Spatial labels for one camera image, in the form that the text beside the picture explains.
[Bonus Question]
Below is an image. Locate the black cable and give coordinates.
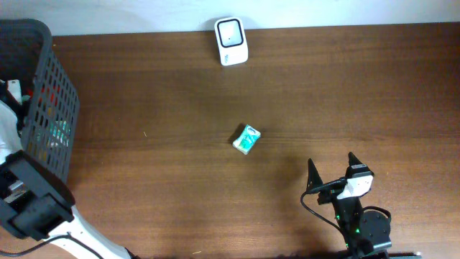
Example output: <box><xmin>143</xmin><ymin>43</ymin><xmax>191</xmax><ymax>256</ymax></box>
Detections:
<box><xmin>0</xmin><ymin>233</ymin><xmax>105</xmax><ymax>259</ymax></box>
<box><xmin>300</xmin><ymin>178</ymin><xmax>348</xmax><ymax>235</ymax></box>

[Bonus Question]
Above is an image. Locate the white barcode scanner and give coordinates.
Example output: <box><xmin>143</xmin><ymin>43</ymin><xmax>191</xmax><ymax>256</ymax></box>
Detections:
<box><xmin>214</xmin><ymin>17</ymin><xmax>249</xmax><ymax>66</ymax></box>

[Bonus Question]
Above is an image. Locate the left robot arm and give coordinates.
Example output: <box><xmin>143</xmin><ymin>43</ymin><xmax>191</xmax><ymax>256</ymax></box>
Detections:
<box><xmin>1</xmin><ymin>103</ymin><xmax>135</xmax><ymax>258</ymax></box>

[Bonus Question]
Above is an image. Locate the right black cable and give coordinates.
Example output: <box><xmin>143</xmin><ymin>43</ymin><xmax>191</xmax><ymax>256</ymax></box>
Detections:
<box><xmin>300</xmin><ymin>178</ymin><xmax>348</xmax><ymax>235</ymax></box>

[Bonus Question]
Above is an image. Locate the left black cable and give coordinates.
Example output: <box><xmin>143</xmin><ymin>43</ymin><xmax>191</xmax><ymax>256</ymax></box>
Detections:
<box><xmin>0</xmin><ymin>233</ymin><xmax>105</xmax><ymax>259</ymax></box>

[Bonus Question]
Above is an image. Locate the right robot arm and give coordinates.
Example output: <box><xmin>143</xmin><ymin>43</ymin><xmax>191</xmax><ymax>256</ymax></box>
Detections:
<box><xmin>300</xmin><ymin>152</ymin><xmax>392</xmax><ymax>258</ymax></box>

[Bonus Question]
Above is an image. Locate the green tissue pack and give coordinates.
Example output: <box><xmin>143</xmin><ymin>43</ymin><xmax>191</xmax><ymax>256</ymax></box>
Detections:
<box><xmin>232</xmin><ymin>124</ymin><xmax>261</xmax><ymax>155</ymax></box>

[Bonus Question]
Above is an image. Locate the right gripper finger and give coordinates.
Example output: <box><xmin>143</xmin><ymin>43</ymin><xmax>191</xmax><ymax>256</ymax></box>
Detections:
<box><xmin>306</xmin><ymin>158</ymin><xmax>323</xmax><ymax>193</ymax></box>
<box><xmin>348</xmin><ymin>152</ymin><xmax>364</xmax><ymax>168</ymax></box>

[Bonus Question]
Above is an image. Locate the grey plastic basket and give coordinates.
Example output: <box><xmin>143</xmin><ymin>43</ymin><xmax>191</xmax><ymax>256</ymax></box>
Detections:
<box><xmin>1</xmin><ymin>19</ymin><xmax>80</xmax><ymax>183</ymax></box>

